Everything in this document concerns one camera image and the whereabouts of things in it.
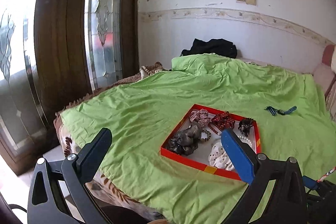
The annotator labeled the red-rimmed white tray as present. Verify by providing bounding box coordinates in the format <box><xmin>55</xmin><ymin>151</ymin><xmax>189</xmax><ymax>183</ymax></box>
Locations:
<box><xmin>160</xmin><ymin>104</ymin><xmax>261</xmax><ymax>181</ymax></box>

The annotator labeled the wooden glass-panel door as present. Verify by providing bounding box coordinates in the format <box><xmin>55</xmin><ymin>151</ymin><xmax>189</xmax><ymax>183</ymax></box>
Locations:
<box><xmin>1</xmin><ymin>0</ymin><xmax>138</xmax><ymax>175</ymax></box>

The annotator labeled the green bed sheet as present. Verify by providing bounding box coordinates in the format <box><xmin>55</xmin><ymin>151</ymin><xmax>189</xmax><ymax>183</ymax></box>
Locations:
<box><xmin>61</xmin><ymin>55</ymin><xmax>335</xmax><ymax>223</ymax></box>

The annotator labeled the blue striped strap watch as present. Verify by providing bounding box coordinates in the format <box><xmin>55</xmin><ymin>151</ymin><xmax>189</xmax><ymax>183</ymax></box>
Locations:
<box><xmin>265</xmin><ymin>106</ymin><xmax>297</xmax><ymax>116</ymax></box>

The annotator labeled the patterned handle pole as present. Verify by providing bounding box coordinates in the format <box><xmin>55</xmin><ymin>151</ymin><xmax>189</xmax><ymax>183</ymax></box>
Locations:
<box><xmin>317</xmin><ymin>166</ymin><xmax>336</xmax><ymax>182</ymax></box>

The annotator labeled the dark red dotted scrunchie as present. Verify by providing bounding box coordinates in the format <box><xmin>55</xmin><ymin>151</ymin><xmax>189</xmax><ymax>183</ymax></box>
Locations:
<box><xmin>211</xmin><ymin>111</ymin><xmax>235</xmax><ymax>132</ymax></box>

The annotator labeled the white dotted scrunchie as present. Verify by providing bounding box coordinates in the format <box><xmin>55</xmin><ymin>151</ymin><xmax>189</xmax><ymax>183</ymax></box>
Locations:
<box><xmin>208</xmin><ymin>141</ymin><xmax>235</xmax><ymax>171</ymax></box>

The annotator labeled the striped floral pillow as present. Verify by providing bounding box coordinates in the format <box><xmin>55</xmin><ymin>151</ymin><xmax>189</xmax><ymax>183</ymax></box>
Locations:
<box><xmin>325</xmin><ymin>75</ymin><xmax>336</xmax><ymax>122</ymax></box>

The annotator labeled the white pearl bracelet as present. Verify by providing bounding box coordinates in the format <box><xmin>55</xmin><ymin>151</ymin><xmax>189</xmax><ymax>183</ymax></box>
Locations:
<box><xmin>237</xmin><ymin>134</ymin><xmax>253</xmax><ymax>147</ymax></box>

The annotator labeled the grey organza scrunchie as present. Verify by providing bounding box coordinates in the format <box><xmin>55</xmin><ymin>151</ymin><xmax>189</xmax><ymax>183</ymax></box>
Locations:
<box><xmin>166</xmin><ymin>122</ymin><xmax>202</xmax><ymax>156</ymax></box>

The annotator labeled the black garment on bed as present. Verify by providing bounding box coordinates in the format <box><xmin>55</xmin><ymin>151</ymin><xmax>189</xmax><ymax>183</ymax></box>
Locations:
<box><xmin>181</xmin><ymin>39</ymin><xmax>238</xmax><ymax>59</ymax></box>

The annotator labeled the pink checked scrunchie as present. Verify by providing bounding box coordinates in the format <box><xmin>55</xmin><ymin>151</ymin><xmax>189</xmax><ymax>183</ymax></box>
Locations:
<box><xmin>189</xmin><ymin>109</ymin><xmax>211</xmax><ymax>128</ymax></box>

